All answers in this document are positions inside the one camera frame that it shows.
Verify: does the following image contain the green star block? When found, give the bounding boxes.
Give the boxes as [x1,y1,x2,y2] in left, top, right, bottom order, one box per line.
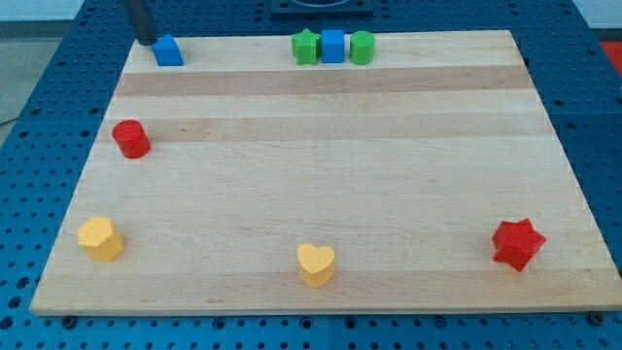
[291,28,321,65]

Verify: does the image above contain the blue cube block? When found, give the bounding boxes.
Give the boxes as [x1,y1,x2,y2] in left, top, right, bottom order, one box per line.
[321,30,345,63]

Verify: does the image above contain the yellow hexagon block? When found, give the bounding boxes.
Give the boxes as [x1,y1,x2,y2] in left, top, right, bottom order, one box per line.
[78,217,124,262]

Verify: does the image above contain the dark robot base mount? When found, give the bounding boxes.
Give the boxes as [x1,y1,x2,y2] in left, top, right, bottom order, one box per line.
[269,0,374,18]

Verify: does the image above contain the yellow heart block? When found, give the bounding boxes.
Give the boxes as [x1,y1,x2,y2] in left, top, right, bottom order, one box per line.
[296,243,336,288]

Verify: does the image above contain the green cylinder block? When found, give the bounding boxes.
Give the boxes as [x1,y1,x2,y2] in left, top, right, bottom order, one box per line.
[349,30,375,65]

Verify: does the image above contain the blue triangle block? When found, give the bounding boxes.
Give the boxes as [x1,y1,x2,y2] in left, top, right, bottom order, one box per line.
[152,34,184,66]

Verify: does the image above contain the red star block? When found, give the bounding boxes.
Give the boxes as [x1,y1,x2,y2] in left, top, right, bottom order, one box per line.
[492,218,546,272]

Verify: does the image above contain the red cylinder block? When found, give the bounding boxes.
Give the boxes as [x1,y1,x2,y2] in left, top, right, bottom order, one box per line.
[112,120,151,158]

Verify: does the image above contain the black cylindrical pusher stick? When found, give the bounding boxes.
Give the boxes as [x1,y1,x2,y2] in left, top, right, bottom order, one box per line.
[122,0,158,47]

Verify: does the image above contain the wooden board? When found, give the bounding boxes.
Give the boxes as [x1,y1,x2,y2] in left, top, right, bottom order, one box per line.
[31,30,621,316]

